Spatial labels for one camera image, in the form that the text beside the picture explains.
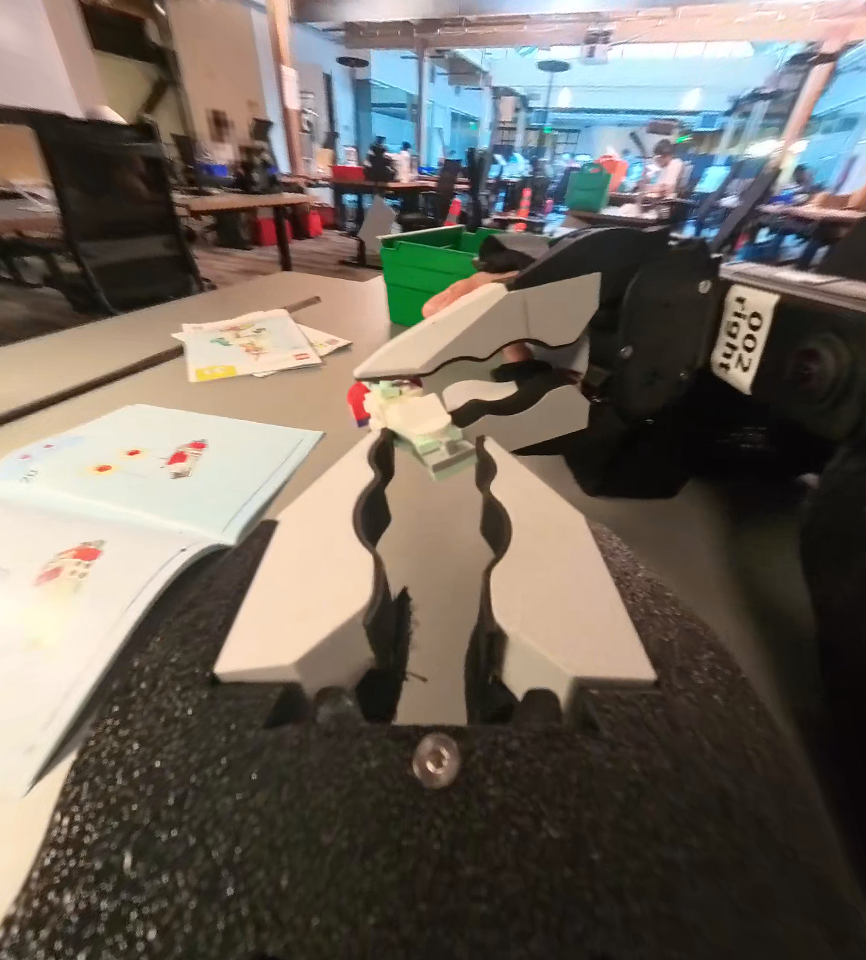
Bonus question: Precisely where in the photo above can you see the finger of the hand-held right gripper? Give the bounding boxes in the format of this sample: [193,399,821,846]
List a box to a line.
[352,272,603,382]
[439,375,593,455]

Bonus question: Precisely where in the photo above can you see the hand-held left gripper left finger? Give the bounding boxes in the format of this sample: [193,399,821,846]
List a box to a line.
[212,431,396,687]

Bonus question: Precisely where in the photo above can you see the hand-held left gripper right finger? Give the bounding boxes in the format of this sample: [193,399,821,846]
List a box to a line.
[466,435,659,714]

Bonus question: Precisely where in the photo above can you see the small lego model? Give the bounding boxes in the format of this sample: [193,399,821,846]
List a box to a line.
[348,377,476,485]

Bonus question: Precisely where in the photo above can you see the person's right forearm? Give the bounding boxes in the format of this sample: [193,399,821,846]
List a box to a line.
[800,450,866,960]

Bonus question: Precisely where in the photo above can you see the person's right hand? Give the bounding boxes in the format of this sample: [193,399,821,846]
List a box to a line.
[421,270,520,320]

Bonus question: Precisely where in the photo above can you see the green plastic bin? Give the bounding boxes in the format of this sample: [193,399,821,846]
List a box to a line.
[379,225,524,329]

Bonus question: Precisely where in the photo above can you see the green tote bag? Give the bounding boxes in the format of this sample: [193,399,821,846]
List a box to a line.
[565,163,614,213]

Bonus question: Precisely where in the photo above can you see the small instruction booklet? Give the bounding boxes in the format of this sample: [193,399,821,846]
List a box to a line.
[181,309,323,384]
[294,324,353,359]

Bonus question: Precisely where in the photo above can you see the open instruction booklet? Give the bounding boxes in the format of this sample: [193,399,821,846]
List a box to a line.
[0,405,325,798]

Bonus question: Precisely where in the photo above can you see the black floor lamp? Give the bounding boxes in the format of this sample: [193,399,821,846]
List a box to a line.
[534,58,572,177]

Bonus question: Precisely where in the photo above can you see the wooden desk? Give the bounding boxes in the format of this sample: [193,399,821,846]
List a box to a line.
[0,191,312,271]

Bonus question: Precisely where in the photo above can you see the black mesh office chair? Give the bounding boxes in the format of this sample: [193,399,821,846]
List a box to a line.
[35,120,205,316]

